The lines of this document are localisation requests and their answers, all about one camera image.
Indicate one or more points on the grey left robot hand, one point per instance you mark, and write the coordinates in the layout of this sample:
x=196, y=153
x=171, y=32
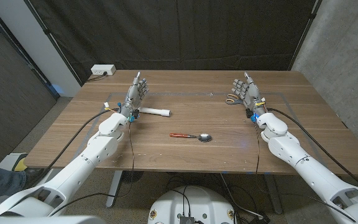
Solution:
x=133, y=96

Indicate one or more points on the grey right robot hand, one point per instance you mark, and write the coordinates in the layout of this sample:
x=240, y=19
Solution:
x=251, y=95

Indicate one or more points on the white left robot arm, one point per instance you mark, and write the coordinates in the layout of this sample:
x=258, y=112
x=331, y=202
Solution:
x=82, y=161

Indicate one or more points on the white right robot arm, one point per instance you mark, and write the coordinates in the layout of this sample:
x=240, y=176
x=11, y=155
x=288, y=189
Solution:
x=306, y=168

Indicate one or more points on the grey yellow scissors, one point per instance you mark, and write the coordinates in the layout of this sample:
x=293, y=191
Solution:
x=232, y=101

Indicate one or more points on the white plastic pipe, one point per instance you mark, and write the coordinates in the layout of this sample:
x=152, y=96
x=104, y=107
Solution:
x=155, y=111

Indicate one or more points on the white power strip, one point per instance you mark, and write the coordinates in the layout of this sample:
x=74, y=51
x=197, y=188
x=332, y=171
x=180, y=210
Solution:
x=103, y=69

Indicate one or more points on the black backdrop curtain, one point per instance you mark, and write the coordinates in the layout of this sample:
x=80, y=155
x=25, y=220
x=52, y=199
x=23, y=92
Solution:
x=179, y=34

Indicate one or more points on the black round floor fan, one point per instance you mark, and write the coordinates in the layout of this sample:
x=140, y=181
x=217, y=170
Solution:
x=132, y=176

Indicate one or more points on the black backdrop stand pole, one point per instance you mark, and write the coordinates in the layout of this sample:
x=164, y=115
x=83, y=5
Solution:
x=53, y=42
x=304, y=32

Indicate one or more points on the grey table leg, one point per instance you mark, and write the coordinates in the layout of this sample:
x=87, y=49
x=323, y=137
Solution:
x=114, y=188
x=273, y=194

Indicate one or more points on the black power adapter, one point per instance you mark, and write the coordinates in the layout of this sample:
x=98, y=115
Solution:
x=259, y=218

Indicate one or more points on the white robot torso base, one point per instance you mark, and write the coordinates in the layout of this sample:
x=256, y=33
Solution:
x=194, y=205

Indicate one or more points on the yellow black floor object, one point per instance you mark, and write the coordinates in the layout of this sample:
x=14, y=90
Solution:
x=20, y=165

